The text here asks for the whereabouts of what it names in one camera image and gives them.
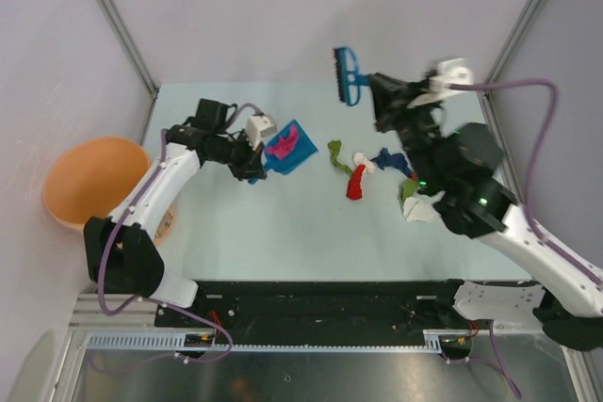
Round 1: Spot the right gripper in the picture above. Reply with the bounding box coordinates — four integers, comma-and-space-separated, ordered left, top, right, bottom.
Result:
369, 72, 444, 192

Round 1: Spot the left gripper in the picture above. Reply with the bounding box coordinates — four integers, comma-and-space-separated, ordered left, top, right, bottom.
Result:
207, 128, 266, 181

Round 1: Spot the blue hand brush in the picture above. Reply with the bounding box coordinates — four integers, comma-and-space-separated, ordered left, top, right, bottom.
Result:
333, 46, 369, 106

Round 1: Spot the pink paper scrap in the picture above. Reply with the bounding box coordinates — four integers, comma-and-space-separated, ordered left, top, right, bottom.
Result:
266, 124, 299, 160

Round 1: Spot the blue plastic dustpan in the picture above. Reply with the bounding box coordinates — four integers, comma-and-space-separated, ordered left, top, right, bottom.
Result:
263, 120, 318, 175

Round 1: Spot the dark blue twisted paper scrap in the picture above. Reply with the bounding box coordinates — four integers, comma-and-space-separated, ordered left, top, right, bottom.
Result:
370, 148, 414, 178

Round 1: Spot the small white paper scrap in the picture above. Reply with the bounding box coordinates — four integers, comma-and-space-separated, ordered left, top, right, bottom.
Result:
352, 152, 376, 173

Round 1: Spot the green twisted paper scrap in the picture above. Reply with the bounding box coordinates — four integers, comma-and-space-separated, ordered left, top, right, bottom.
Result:
327, 140, 354, 177

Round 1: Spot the red long paper scrap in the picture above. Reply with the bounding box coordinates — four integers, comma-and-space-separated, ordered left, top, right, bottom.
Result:
346, 164, 367, 201

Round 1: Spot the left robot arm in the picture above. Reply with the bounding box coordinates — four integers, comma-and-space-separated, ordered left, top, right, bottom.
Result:
83, 99, 276, 327

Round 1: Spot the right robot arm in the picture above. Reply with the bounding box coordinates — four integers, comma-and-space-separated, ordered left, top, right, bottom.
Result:
367, 72, 602, 351

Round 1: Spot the green paper scrap right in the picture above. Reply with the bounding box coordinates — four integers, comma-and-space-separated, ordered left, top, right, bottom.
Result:
399, 178, 420, 202

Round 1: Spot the white paper scrap right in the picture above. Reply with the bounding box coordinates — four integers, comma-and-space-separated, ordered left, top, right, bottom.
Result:
402, 197, 438, 223

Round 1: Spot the orange plastic bucket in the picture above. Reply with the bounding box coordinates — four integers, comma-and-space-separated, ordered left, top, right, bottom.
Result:
42, 137, 152, 233

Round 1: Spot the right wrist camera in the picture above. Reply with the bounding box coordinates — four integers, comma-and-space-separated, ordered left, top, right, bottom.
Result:
408, 57, 475, 108

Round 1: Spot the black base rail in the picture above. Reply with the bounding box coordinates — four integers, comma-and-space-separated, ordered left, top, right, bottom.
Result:
155, 280, 472, 346

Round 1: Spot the white cable duct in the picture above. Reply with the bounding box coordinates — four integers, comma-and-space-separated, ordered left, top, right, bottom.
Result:
84, 330, 472, 354

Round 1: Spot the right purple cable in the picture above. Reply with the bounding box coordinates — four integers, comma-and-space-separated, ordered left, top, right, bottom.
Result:
449, 77, 603, 398

